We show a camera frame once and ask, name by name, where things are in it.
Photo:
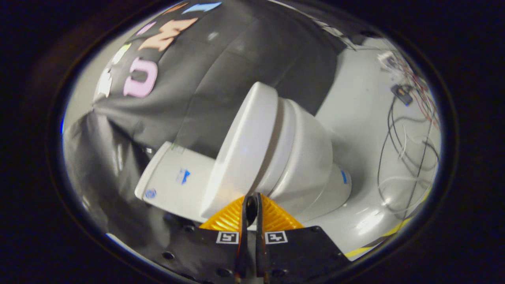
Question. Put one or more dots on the black backdrop cloth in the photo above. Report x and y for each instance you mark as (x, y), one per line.
(221, 59)

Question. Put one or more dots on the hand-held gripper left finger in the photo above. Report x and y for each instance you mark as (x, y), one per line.
(246, 236)

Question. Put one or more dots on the yellow and black floor tape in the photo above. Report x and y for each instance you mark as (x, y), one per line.
(363, 248)

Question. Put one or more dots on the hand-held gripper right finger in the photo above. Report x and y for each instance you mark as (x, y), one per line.
(259, 236)

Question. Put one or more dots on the small black electronic device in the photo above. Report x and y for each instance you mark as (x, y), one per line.
(402, 94)

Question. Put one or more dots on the white toilet lid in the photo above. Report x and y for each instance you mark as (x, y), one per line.
(244, 150)

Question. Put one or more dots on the white toilet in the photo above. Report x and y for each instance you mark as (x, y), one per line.
(307, 157)

